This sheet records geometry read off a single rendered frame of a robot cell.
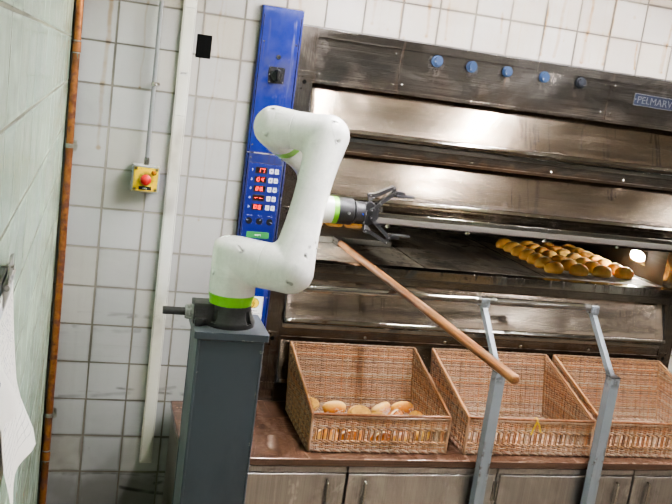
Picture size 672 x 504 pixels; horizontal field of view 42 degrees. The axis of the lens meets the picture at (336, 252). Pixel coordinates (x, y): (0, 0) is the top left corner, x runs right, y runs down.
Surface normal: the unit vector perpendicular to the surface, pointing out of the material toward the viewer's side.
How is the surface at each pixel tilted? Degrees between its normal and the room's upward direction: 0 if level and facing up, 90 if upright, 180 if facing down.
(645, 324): 70
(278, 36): 90
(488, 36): 90
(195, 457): 90
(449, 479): 91
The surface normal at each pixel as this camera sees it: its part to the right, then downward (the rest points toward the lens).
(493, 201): 0.28, -0.13
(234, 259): -0.28, 0.10
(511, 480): 0.25, 0.24
